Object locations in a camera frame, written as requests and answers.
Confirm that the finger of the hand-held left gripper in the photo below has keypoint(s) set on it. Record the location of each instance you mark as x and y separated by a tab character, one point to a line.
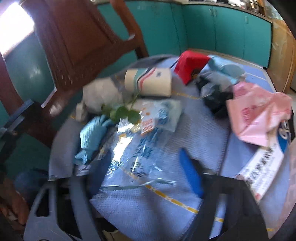
16	122

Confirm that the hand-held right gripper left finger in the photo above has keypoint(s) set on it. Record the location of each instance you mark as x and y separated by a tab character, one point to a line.
79	197

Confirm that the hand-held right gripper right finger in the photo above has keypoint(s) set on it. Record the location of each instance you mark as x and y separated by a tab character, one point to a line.
189	171

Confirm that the clear plastic bag blue print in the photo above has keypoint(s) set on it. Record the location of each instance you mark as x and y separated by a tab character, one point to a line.
148	143

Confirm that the light blue face mask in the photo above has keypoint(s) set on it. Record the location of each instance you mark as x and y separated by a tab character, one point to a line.
92	134

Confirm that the white printed paper leaflet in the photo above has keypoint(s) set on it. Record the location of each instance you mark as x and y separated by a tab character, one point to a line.
261	171

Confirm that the black plastic bag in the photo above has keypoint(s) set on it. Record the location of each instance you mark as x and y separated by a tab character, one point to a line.
216	99

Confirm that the pink plastic bag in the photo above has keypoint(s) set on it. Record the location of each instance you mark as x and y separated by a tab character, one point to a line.
252	113

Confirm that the green leafy stem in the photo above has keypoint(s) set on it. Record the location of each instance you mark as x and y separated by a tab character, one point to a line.
124	114

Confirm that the white and dark bag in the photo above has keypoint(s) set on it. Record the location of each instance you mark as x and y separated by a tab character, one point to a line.
99	92

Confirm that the striped paper cup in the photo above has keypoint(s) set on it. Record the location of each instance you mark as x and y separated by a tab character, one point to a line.
152	81

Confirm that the red box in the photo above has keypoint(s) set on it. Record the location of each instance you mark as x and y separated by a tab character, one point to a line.
188	64

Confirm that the person's left hand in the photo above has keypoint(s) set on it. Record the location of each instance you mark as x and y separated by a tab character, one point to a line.
16	206

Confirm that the blue denim pants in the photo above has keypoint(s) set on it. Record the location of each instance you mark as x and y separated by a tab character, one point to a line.
30	185

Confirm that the light blue table cloth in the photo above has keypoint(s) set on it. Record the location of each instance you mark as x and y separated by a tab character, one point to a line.
203	129

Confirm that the bright window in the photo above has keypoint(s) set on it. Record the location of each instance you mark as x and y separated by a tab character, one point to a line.
16	27

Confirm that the brown wooden chair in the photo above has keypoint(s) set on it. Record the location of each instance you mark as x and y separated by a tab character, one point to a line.
76	39

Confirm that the teal kitchen cabinets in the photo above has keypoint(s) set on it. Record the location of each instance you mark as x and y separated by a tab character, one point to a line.
219	30

